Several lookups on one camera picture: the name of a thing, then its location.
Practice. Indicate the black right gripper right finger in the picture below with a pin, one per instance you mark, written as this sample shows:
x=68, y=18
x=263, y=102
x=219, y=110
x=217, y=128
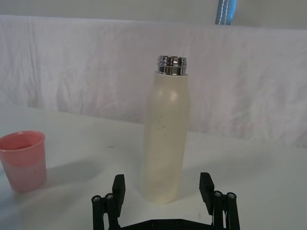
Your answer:
x=207, y=191

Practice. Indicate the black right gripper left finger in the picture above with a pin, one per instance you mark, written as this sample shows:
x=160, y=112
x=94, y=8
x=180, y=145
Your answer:
x=118, y=191

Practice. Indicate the white table cloth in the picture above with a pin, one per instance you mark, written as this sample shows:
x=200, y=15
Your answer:
x=239, y=172

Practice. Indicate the pink plastic cup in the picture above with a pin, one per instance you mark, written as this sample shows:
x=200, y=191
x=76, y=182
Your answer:
x=22, y=160

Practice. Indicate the white curtain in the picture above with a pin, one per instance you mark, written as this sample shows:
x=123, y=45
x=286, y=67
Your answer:
x=96, y=72

